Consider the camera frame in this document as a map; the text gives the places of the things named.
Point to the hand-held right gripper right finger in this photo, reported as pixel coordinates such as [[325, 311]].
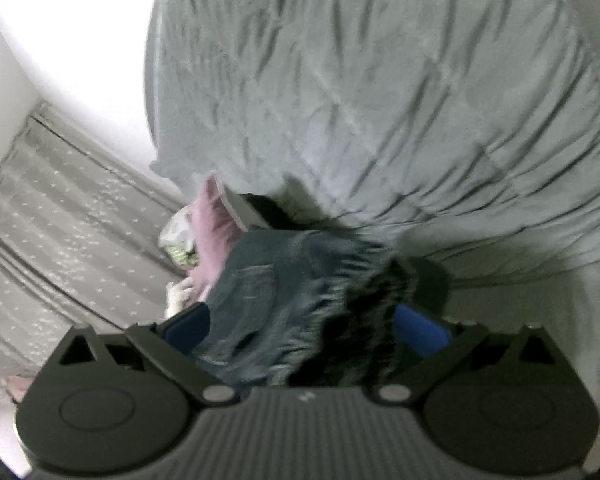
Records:
[[420, 331]]

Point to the pink pillow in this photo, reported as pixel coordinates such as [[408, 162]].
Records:
[[212, 240]]

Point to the dark blue jeans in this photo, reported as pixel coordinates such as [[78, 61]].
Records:
[[290, 300]]

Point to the grey dotted curtain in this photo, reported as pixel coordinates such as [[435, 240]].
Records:
[[70, 220]]

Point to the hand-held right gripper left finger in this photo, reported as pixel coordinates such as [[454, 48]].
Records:
[[187, 329]]

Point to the grey quilted headboard cover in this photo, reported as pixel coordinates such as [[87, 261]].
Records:
[[405, 110]]

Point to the folded green white cloth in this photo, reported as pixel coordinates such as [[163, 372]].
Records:
[[177, 237]]

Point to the white plush toy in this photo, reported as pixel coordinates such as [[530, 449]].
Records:
[[180, 300]]

